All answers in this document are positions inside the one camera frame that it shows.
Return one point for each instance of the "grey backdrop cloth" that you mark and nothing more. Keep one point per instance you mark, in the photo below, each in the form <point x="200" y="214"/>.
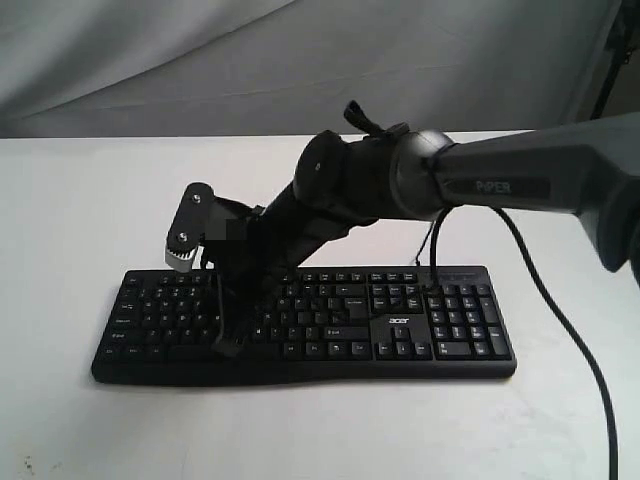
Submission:
<point x="200" y="68"/>

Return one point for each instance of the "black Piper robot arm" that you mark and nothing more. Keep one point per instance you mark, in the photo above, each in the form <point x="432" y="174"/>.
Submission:
<point x="589" y="170"/>

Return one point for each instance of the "black tripod stand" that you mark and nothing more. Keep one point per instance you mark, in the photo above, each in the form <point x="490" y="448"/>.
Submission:
<point x="620" y="46"/>

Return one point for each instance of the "black Acer keyboard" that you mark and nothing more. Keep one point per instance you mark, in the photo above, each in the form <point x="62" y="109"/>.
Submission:
<point x="320" y="324"/>

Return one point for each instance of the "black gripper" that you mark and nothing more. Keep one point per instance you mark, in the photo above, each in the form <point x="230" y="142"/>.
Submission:
<point x="252" y="250"/>

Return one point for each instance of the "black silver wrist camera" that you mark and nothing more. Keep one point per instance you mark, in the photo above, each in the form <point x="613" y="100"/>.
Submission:
<point x="187" y="225"/>

